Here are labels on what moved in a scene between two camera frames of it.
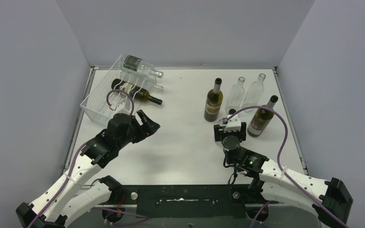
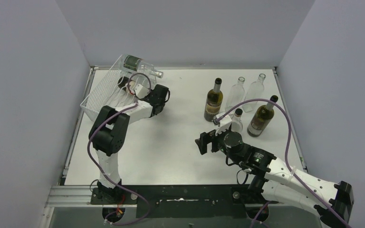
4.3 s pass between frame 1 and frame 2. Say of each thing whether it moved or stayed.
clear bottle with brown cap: moved
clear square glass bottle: stayed
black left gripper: moved
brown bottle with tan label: stayed
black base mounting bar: stayed
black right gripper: moved
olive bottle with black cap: stayed
